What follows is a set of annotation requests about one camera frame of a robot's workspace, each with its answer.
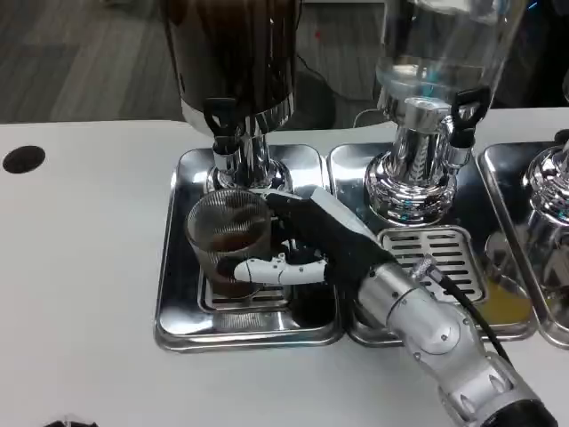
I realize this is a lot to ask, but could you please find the dark drink dispenser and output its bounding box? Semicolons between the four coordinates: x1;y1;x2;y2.
162;0;298;210

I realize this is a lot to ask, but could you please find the black floor cable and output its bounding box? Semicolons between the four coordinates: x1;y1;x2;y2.
295;57;339;94

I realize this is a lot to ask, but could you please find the steel drip tray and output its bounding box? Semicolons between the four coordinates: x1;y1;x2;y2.
477;141;569;348
327;142;537;346
154;149;341;355

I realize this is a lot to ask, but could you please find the slotted steel drip grid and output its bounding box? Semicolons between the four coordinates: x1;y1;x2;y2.
197;266;295;313
377;225;488;303

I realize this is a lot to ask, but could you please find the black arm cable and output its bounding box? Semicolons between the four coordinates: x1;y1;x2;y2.
411;253;519;373

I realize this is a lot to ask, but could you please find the black round counter grommet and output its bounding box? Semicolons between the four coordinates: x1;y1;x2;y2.
2;145;46;173

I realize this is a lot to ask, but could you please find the chrome drink dispenser base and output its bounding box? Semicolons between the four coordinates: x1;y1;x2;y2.
520;133;569;223

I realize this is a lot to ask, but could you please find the clear drink dispenser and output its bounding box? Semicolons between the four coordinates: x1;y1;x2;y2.
363;0;528;226

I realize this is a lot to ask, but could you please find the clear ribbed glass cup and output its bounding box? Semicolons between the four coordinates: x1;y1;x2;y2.
184;187;273;300

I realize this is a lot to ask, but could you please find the white thin cable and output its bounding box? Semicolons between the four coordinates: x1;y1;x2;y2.
353;106;384;129

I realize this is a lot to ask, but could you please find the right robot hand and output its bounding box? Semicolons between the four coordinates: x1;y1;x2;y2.
217;186;399;309

